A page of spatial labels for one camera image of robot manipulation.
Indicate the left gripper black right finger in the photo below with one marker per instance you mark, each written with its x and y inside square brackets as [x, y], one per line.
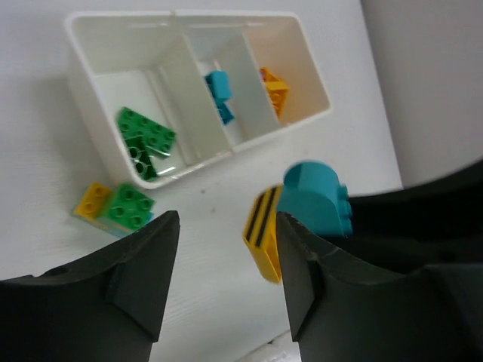
[342, 308]

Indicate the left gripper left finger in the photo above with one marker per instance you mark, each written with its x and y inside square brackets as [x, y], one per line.
[106, 306]

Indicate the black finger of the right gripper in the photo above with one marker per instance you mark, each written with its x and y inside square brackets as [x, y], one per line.
[436, 224]

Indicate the orange lego brick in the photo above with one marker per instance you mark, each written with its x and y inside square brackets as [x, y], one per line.
[259, 234]

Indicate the green lego brick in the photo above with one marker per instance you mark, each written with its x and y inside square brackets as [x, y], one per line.
[158, 138]
[140, 158]

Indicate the yellow round lego piece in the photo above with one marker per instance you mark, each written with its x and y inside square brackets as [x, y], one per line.
[276, 88]

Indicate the blue long lego brick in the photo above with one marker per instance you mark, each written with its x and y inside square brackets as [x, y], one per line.
[224, 111]

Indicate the blue small lego brick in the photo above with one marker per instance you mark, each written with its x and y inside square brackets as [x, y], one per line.
[219, 86]

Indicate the green yellow blue lego stack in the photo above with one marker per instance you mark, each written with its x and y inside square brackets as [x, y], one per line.
[120, 211]

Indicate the white divided container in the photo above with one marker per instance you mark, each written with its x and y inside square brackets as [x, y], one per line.
[155, 63]

